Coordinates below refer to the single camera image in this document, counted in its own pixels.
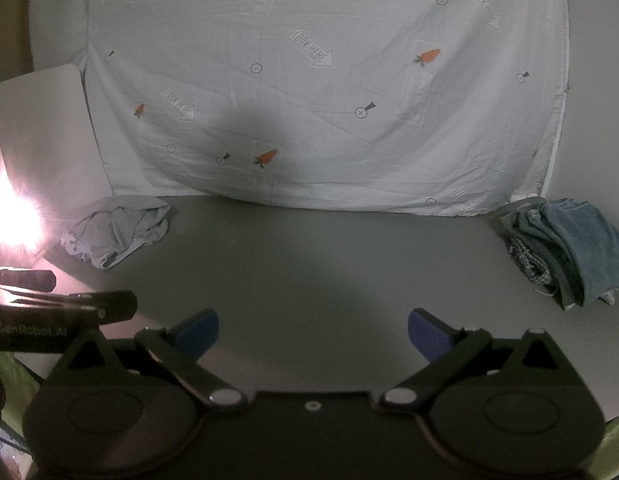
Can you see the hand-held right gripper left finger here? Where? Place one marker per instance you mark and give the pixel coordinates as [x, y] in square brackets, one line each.
[200, 334]

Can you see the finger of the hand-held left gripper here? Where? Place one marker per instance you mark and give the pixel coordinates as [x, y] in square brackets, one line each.
[34, 279]
[109, 305]

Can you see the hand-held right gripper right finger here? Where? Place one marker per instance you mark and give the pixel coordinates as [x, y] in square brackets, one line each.
[429, 336]

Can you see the light grey garment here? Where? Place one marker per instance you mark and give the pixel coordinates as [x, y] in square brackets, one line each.
[114, 230]

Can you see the checked cloth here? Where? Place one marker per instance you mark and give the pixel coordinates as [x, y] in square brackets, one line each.
[529, 260]

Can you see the white flat board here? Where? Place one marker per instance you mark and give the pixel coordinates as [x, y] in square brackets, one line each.
[41, 125]

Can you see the teal patterned cloth pile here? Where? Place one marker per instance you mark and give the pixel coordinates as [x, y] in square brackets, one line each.
[584, 240]

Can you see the white carrot print blanket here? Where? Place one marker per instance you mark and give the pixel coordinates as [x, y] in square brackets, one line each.
[314, 85]

